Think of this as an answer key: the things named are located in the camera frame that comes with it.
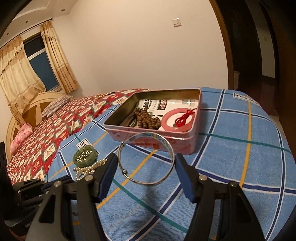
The striped pillow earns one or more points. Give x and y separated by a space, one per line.
56 105

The beige floral left curtain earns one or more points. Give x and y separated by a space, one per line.
19 81

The dark object in tin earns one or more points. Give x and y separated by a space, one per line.
130 121

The printed paper leaflet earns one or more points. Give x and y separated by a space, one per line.
150 112

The cream wooden headboard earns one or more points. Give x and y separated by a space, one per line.
32 114

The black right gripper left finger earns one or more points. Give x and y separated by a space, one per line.
53 220

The blue plaid bed sheet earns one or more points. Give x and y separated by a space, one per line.
237 141

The red patterned quilt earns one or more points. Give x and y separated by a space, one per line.
35 156

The pink pillow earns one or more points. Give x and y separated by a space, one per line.
25 131

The beige floral right curtain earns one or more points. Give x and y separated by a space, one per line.
58 62

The green jade bangle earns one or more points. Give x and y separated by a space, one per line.
86 156

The pink bangle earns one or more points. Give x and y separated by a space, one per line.
170 128

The brown wooden wardrobe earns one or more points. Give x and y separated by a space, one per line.
282 15

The red string pendant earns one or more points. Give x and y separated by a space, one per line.
181 121

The white wall switch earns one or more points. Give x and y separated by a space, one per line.
176 22

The window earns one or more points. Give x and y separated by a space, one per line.
37 56

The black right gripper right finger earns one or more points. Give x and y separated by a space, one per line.
237 219

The pink metal tin box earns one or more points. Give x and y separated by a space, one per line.
183 143

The brown wooden door frame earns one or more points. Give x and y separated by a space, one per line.
226 41

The beige floral curtain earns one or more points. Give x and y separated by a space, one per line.
19 81
58 62

